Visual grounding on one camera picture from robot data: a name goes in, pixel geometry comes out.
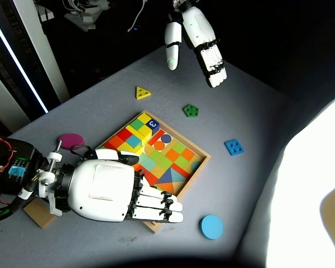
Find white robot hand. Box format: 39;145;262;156
164;5;228;89
68;149;184;223

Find natural wood plank block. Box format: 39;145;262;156
23;198;58;229

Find green pentagon holed block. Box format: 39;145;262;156
182;104;200;119

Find yellow triangle holed block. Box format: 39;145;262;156
135;85;152;101

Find blue square four-hole block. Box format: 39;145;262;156
224;138;245;156

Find magenta round disc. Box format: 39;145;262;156
58;133;85;150

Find wooden puzzle tray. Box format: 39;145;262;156
95;109;212;234

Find white device clutter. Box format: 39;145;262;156
63;0;112;32

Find blue round disc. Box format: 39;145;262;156
199;214;224;240

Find grey table cloth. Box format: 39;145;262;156
0;44;335;268

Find bright light strip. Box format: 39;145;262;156
0;8;49;114

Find white cable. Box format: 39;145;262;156
127;0;149;32

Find white vertical post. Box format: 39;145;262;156
12;0;71;104

